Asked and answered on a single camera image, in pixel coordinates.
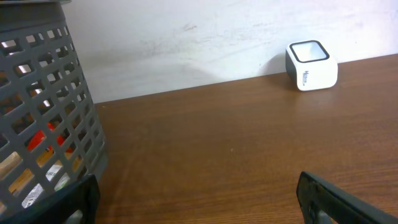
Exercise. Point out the cream snack bag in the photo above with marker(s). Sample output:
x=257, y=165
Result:
x=37, y=190

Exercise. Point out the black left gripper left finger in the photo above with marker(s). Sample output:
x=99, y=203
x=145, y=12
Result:
x=82, y=195

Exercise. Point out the orange noodle packet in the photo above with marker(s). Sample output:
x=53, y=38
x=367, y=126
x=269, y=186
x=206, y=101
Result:
x=39, y=136

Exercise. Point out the grey plastic mesh basket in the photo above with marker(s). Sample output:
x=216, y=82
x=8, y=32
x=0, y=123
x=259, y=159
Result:
x=42, y=82

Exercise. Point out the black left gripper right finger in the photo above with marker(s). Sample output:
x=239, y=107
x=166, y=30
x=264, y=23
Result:
x=323, y=202

